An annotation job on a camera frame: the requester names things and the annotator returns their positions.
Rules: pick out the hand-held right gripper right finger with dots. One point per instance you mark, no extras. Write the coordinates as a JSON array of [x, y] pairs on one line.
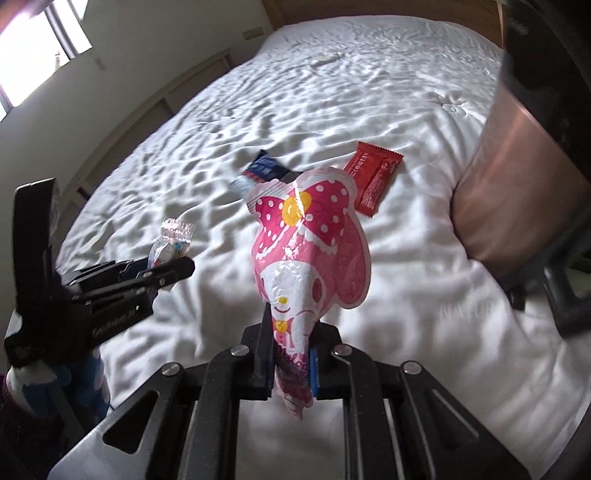
[[316, 374]]

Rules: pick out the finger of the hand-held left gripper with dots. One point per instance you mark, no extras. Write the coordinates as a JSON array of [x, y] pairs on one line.
[[131, 267], [173, 272]]

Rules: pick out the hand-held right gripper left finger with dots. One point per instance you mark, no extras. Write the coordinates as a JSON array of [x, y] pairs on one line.
[[264, 364]]

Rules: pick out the clear candy packet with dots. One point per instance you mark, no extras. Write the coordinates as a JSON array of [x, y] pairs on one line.
[[171, 242]]

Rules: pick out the pink character snack packet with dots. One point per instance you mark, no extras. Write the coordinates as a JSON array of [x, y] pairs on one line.
[[309, 258]]

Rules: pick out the small red snack bar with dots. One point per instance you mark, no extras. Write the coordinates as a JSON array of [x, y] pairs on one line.
[[381, 184]]

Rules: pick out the blue silver snack packet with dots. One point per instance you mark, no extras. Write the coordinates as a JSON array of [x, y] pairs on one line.
[[261, 170]]

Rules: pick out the square red snack packet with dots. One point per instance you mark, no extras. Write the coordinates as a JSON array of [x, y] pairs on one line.
[[362, 161]]

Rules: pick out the window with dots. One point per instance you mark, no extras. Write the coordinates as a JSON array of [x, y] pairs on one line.
[[37, 50]]

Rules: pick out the white quilted bed cover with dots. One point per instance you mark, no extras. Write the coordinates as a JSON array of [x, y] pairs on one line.
[[369, 101]]

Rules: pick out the copper black electric kettle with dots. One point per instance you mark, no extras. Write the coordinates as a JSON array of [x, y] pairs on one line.
[[521, 184]]

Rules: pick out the wooden headboard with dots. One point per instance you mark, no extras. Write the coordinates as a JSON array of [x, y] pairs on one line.
[[383, 11]]

